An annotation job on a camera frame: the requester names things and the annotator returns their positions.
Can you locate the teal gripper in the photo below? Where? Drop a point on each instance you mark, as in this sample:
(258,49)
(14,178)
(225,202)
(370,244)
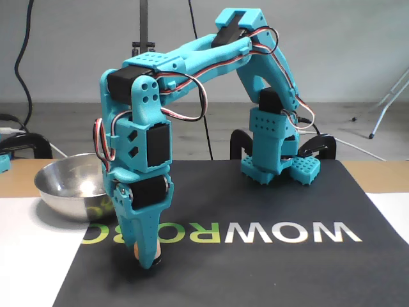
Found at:
(147,193)

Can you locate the orange ball with black base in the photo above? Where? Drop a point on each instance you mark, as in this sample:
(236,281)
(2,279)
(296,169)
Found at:
(158,252)

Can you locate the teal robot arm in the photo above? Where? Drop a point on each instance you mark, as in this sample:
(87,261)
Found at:
(271,73)

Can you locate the metal bowl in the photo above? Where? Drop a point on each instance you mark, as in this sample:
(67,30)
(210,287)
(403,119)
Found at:
(64,204)

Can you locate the black WOWROBO mat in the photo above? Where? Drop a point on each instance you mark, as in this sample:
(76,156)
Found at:
(223,281)

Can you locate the white paper sheet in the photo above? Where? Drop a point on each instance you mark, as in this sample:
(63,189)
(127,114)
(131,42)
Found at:
(25,262)
(393,211)

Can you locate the black table clamp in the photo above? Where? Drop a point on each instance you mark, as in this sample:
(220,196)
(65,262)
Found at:
(322,140)
(238,137)

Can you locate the teal printed block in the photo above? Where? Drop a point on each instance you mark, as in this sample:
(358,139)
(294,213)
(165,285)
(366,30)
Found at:
(4,164)

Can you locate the white metal stand legs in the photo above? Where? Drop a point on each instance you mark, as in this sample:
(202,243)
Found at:
(379,120)

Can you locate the black camera stand with springs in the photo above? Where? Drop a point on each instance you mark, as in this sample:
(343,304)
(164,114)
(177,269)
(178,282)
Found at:
(143,19)

